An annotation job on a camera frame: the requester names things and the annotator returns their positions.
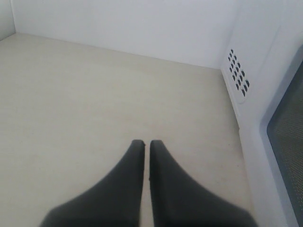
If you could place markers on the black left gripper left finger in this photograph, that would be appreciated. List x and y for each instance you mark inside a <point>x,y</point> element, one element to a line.
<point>115,201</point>

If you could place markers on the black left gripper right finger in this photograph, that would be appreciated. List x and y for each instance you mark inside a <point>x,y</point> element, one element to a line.
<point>179,201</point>

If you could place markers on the white microwave door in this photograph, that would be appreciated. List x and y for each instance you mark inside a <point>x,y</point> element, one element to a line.
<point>273,154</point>

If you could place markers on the white microwave oven body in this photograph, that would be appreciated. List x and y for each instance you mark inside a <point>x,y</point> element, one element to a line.
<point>266,42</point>

